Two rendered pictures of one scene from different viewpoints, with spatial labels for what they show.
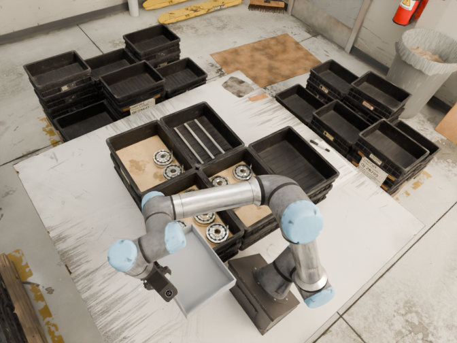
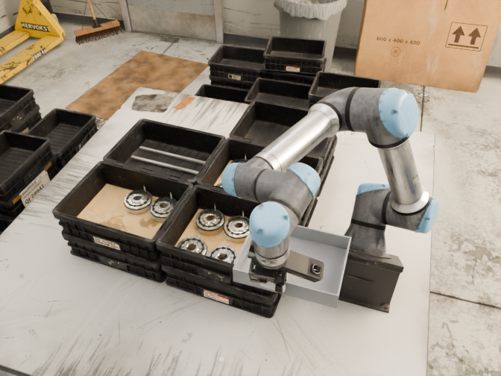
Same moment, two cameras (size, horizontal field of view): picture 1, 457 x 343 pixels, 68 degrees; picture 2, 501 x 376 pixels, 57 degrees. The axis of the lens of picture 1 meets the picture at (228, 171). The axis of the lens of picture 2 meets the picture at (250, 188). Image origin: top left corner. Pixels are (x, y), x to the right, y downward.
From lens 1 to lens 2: 60 cm
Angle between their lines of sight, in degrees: 21
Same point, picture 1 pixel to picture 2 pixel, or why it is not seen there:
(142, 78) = (11, 155)
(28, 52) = not seen: outside the picture
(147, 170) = (129, 224)
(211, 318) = (325, 332)
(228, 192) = (306, 125)
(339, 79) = (242, 63)
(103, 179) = (66, 274)
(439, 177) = not seen: hidden behind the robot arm
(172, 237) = (308, 174)
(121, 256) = (273, 218)
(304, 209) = (398, 92)
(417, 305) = (462, 233)
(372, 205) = not seen: hidden behind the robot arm
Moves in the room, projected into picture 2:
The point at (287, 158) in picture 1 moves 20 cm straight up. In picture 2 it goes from (273, 135) to (273, 95)
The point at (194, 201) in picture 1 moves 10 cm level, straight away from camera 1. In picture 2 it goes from (282, 148) to (256, 127)
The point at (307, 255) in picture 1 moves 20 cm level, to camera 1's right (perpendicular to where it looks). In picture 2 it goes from (408, 158) to (462, 136)
